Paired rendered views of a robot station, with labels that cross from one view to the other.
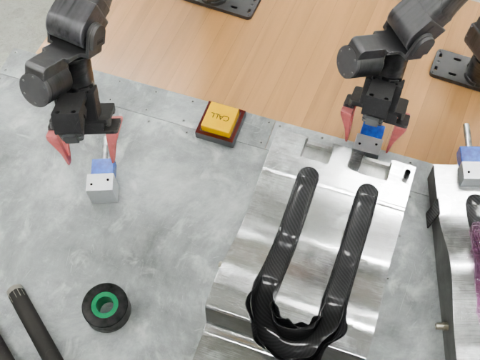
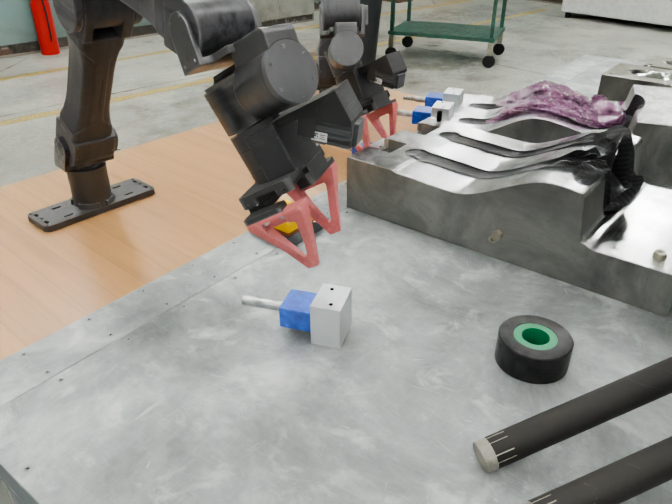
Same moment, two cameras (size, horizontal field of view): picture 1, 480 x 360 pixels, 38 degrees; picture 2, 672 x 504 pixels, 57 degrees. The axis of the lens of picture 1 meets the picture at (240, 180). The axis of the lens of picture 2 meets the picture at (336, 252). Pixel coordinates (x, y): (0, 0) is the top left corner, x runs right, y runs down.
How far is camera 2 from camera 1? 118 cm
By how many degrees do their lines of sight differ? 56
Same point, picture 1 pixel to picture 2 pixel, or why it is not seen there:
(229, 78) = (223, 217)
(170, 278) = (489, 299)
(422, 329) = not seen: hidden behind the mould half
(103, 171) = (307, 300)
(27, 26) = not seen: outside the picture
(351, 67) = (355, 47)
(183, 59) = (162, 240)
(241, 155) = not seen: hidden behind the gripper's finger
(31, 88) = (287, 70)
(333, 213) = (465, 152)
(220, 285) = (559, 180)
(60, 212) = (337, 386)
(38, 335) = (598, 394)
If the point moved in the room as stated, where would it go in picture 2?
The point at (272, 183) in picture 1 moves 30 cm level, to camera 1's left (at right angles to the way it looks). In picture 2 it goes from (415, 170) to (375, 270)
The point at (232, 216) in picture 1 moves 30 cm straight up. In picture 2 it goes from (416, 244) to (432, 36)
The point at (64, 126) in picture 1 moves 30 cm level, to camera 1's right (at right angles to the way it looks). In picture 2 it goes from (350, 105) to (403, 41)
